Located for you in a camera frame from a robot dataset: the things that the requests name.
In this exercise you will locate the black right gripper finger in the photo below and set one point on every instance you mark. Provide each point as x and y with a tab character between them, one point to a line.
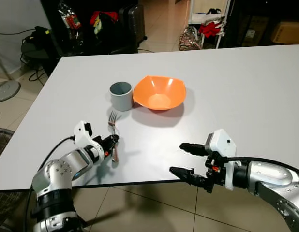
194	148
190	177

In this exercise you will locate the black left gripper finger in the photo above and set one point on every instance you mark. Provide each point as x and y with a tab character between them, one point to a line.
113	149
112	139

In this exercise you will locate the silver metal fork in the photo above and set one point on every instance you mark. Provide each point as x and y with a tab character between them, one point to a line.
112	121

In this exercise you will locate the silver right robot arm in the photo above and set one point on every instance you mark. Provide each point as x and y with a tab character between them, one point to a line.
270	186

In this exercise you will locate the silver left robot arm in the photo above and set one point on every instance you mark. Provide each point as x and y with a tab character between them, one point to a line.
57	176

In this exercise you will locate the grey cup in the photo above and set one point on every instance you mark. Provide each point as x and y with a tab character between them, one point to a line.
121	99

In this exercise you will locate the orange bowl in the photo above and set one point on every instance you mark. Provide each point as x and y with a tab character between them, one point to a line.
159	94

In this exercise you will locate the black cabinet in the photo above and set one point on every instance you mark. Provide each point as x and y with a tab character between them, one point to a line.
86	43

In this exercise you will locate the black fan grille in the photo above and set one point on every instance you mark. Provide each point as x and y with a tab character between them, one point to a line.
0	135

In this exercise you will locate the patterned brown bag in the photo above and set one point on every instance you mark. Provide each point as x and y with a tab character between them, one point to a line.
189	39

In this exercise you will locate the round black side table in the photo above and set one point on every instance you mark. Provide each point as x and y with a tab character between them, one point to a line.
36	52

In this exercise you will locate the dark suitcase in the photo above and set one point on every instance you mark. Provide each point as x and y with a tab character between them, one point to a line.
134	24

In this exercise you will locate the red cloth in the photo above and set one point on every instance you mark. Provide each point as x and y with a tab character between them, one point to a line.
103	18
210	29

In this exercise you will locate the black bag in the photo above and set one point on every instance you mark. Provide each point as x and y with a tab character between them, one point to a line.
39	36

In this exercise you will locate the red green snack packet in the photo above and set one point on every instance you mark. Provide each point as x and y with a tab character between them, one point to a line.
67	17

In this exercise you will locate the white rack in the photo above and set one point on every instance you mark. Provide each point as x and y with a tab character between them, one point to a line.
200	12

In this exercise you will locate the black shelf unit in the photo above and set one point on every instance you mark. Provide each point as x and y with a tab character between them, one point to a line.
251	24

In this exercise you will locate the brown cardboard box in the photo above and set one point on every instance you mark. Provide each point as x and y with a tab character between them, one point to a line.
289	33

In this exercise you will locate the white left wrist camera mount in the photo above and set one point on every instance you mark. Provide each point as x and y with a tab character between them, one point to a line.
84	135

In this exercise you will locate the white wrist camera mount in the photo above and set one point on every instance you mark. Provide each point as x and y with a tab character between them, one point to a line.
84	135
221	141

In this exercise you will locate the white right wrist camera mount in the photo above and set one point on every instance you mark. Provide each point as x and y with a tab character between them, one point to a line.
221	141

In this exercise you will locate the grey pedestal fan stand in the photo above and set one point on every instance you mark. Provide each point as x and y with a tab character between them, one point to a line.
5	91

